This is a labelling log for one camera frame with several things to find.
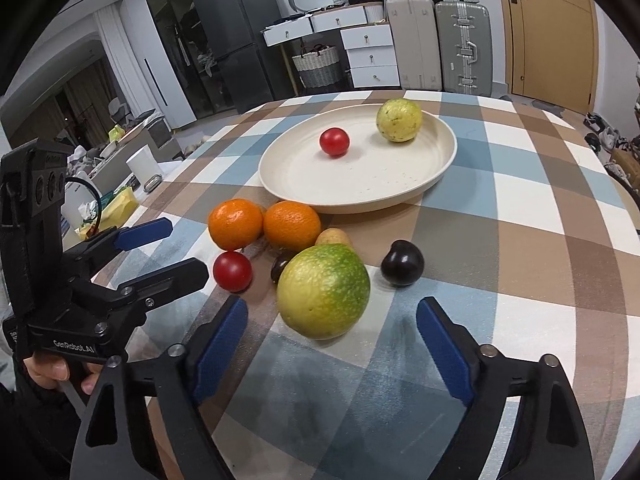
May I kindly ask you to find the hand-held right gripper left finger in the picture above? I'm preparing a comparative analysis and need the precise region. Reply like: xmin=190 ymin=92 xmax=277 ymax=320
xmin=70 ymin=295 xmax=249 ymax=480

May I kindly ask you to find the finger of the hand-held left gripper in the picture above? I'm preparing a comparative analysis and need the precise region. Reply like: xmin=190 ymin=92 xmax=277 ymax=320
xmin=62 ymin=217 xmax=174 ymax=281
xmin=90 ymin=257 xmax=210 ymax=313

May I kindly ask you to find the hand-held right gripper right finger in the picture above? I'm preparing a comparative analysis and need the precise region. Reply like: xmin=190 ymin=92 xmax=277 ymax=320
xmin=416 ymin=296 xmax=596 ymax=480

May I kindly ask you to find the red tomato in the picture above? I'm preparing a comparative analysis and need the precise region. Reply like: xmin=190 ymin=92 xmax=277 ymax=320
xmin=212 ymin=251 xmax=253 ymax=292
xmin=319 ymin=128 xmax=350 ymax=157

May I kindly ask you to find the orange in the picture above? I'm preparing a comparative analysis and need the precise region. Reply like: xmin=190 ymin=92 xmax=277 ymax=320
xmin=208 ymin=199 xmax=264 ymax=252
xmin=263 ymin=200 xmax=322 ymax=253

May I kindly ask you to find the dark purple plum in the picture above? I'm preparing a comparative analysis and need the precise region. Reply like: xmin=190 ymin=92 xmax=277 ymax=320
xmin=270 ymin=251 xmax=297 ymax=286
xmin=381 ymin=240 xmax=426 ymax=287

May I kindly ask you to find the large green-yellow citrus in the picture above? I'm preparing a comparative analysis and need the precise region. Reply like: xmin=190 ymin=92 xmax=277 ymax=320
xmin=276 ymin=243 xmax=371 ymax=340

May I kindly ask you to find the small tan round fruit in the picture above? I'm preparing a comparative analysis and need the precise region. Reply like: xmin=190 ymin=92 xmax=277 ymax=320
xmin=314 ymin=228 xmax=354 ymax=252

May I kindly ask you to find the cream round plate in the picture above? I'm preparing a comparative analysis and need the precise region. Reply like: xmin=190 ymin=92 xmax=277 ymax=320
xmin=258 ymin=104 xmax=458 ymax=214

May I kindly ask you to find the person's left hand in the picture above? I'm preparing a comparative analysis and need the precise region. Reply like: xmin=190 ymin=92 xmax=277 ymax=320
xmin=22 ymin=352 xmax=108 ymax=396

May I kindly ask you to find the white cylindrical bin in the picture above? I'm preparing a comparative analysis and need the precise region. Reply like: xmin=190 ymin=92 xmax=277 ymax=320
xmin=126 ymin=145 xmax=163 ymax=193

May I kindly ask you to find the checked tablecloth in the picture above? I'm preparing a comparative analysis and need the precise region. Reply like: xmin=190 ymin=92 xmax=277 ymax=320
xmin=90 ymin=90 xmax=640 ymax=480

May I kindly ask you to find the white glass-door cabinet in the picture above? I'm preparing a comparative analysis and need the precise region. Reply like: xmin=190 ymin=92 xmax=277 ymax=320
xmin=120 ymin=0 xmax=216 ymax=131

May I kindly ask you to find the black refrigerator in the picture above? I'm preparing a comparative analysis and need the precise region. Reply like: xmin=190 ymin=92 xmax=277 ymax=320
xmin=192 ymin=0 xmax=301 ymax=113

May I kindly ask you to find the yellow-green guava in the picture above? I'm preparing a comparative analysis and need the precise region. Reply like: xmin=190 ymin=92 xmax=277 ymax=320
xmin=376 ymin=99 xmax=422 ymax=143

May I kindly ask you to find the woven wicker basket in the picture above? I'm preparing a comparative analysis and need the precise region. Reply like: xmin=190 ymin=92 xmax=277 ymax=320
xmin=291 ymin=45 xmax=346 ymax=90

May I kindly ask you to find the white desk with drawers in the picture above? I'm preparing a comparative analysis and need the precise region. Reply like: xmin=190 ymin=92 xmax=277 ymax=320
xmin=260 ymin=2 xmax=403 ymax=93

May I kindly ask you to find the silver suitcase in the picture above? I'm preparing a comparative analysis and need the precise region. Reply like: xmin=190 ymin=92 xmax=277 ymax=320
xmin=435 ymin=1 xmax=494 ymax=97

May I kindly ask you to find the beige suitcase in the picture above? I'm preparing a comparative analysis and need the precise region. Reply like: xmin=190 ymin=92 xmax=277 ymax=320
xmin=386 ymin=0 xmax=443 ymax=92

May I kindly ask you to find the wooden door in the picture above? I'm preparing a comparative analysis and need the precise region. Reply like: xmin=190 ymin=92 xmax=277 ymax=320
xmin=492 ymin=0 xmax=598 ymax=113

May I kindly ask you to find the black cable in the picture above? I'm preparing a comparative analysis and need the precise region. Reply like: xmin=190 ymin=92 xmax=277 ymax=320
xmin=64 ymin=176 xmax=103 ymax=233

